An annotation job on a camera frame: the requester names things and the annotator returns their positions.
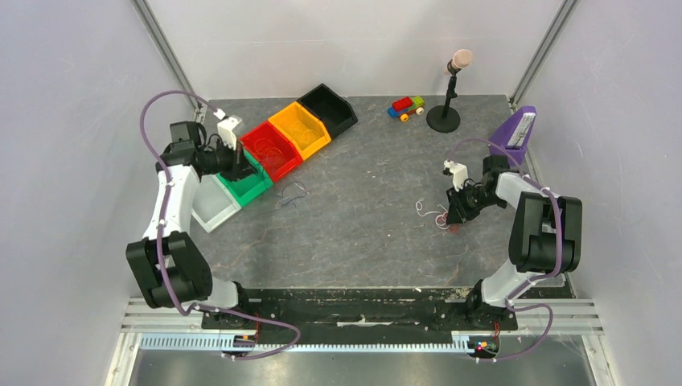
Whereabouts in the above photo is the orange cable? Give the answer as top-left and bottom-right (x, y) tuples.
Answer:
(253, 137), (289, 169)

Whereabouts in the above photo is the blue cable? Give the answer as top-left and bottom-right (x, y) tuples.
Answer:
(276, 181), (310, 210)

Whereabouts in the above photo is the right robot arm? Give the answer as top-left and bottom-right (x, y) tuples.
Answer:
(443, 154), (583, 329)

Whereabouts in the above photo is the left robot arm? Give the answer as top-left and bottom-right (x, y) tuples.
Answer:
(125, 116), (257, 309)

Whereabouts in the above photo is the green bin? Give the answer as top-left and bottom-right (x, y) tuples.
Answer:
(216, 150), (273, 207)

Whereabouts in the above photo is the red bin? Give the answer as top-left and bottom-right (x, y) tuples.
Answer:
(240, 121), (303, 183)

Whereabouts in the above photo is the white bin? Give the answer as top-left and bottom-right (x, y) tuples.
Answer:
(192, 175), (242, 233)

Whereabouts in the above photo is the yellow bin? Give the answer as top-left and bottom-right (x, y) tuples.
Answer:
(268, 101), (331, 161)

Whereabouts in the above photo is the microphone on stand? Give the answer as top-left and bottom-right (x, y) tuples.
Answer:
(426, 49), (473, 133)

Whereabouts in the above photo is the purple metronome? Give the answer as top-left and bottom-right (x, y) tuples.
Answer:
(489, 106), (536, 164)

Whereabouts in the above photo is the toy brick car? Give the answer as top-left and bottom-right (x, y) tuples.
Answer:
(387, 96), (425, 122)

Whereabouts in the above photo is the black bin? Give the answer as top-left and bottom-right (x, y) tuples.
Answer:
(297, 84), (358, 140)

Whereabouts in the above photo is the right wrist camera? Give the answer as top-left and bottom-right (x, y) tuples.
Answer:
(442, 160), (469, 192)

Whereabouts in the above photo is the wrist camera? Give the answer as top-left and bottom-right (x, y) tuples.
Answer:
(442, 160), (469, 192)
(216, 115), (243, 150)

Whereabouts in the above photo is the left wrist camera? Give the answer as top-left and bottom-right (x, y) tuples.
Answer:
(216, 115), (243, 150)

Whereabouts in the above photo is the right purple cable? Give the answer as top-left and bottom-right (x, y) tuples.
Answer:
(447, 138), (567, 364)

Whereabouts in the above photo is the purple cable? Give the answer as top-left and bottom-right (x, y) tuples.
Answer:
(139, 90), (302, 361)
(447, 138), (567, 364)

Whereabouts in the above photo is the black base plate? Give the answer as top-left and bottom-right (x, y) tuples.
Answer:
(201, 287), (518, 345)

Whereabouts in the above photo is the slotted cable duct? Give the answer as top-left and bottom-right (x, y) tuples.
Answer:
(139, 333), (475, 354)

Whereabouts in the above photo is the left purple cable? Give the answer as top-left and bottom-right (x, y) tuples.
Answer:
(139, 90), (302, 361)

